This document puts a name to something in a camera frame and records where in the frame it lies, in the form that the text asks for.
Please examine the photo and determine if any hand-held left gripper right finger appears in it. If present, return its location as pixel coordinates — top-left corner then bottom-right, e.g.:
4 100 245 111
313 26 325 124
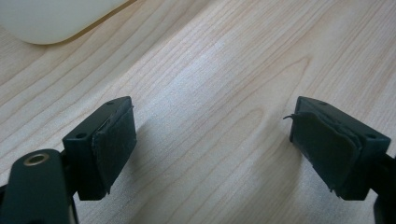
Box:
282 95 392 202

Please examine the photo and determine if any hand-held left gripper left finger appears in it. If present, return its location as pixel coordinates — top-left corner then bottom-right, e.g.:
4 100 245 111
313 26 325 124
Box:
62 95 138 202

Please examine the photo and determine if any white divided storage box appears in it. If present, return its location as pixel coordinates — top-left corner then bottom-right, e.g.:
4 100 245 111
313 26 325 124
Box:
0 0 138 46

